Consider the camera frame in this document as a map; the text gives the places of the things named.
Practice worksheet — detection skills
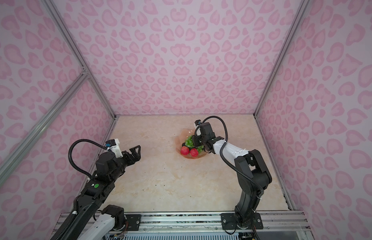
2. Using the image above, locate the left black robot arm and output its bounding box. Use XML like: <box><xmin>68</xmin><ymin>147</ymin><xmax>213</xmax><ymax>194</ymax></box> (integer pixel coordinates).
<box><xmin>52</xmin><ymin>145</ymin><xmax>141</xmax><ymax>240</ymax></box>

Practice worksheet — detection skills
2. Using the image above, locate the left diagonal aluminium frame bar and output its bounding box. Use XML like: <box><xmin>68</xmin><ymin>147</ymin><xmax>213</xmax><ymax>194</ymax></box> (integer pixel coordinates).
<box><xmin>0</xmin><ymin>71</ymin><xmax>89</xmax><ymax>189</ymax></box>

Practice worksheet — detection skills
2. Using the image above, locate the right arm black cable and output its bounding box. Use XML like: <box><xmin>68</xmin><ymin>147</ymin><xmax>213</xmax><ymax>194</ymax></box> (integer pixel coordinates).
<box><xmin>194</xmin><ymin>115</ymin><xmax>266</xmax><ymax>196</ymax></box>

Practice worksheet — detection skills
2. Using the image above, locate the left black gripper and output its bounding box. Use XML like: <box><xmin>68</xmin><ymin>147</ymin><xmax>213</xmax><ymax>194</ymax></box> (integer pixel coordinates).
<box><xmin>110</xmin><ymin>144</ymin><xmax>141</xmax><ymax>184</ymax></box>

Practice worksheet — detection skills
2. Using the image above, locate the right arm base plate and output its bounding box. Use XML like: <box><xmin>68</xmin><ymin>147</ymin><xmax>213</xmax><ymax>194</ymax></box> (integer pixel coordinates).
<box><xmin>220</xmin><ymin>213</ymin><xmax>264</xmax><ymax>231</ymax></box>

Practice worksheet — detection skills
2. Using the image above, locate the pink flower-shaped fruit bowl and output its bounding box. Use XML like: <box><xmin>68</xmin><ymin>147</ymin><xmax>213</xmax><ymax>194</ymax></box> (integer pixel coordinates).
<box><xmin>174</xmin><ymin>129</ymin><xmax>207</xmax><ymax>159</ymax></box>

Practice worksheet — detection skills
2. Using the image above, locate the green fake grape bunch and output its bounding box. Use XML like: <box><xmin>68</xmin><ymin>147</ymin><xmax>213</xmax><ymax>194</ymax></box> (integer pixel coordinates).
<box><xmin>184</xmin><ymin>136</ymin><xmax>204</xmax><ymax>154</ymax></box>

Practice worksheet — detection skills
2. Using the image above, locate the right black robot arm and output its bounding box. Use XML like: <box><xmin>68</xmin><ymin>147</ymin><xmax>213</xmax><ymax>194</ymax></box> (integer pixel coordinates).
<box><xmin>191</xmin><ymin>120</ymin><xmax>272</xmax><ymax>230</ymax></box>

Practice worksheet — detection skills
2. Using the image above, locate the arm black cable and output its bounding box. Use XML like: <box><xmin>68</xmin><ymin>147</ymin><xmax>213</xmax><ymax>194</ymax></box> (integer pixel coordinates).
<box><xmin>67</xmin><ymin>138</ymin><xmax>109</xmax><ymax>180</ymax></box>
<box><xmin>194</xmin><ymin>115</ymin><xmax>266</xmax><ymax>196</ymax></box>

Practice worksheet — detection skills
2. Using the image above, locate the aluminium front rail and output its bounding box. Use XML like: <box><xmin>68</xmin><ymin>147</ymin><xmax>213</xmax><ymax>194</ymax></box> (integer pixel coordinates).
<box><xmin>53</xmin><ymin>210</ymin><xmax>312</xmax><ymax>240</ymax></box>

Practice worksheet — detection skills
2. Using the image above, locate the red fake apple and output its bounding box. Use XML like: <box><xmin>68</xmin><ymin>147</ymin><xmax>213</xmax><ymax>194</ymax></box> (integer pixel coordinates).
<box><xmin>180</xmin><ymin>146</ymin><xmax>190</xmax><ymax>156</ymax></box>
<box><xmin>189</xmin><ymin>148</ymin><xmax>199</xmax><ymax>158</ymax></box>

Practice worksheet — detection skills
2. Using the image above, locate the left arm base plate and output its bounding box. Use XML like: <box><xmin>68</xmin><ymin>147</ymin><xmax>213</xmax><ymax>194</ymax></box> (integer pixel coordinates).
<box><xmin>124</xmin><ymin>214</ymin><xmax>142</xmax><ymax>232</ymax></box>

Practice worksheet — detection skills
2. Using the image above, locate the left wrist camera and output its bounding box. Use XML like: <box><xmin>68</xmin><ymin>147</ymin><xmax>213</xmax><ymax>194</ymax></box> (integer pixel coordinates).
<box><xmin>105</xmin><ymin>139</ymin><xmax>123</xmax><ymax>158</ymax></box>

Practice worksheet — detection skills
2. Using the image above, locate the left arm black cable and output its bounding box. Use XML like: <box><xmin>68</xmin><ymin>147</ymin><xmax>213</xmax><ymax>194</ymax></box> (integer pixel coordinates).
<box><xmin>67</xmin><ymin>138</ymin><xmax>109</xmax><ymax>180</ymax></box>

